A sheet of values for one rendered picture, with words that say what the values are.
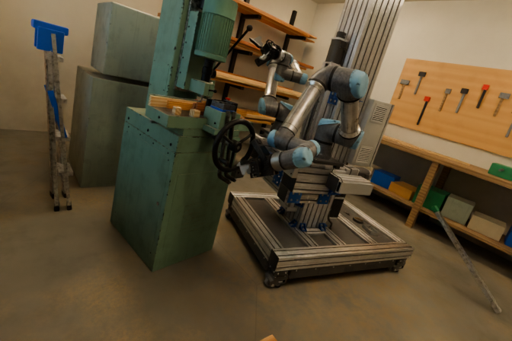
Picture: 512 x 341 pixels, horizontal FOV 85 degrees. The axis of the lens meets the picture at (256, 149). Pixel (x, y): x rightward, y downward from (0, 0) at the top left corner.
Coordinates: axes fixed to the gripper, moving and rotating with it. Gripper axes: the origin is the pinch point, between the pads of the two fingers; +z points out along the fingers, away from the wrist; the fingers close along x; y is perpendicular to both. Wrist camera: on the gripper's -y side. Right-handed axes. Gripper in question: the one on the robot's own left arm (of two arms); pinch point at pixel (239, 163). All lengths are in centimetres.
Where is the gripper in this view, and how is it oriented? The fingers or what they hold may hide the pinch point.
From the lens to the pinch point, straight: 125.9
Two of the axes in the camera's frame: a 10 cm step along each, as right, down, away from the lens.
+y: 1.4, 9.9, -0.9
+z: -7.5, 1.7, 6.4
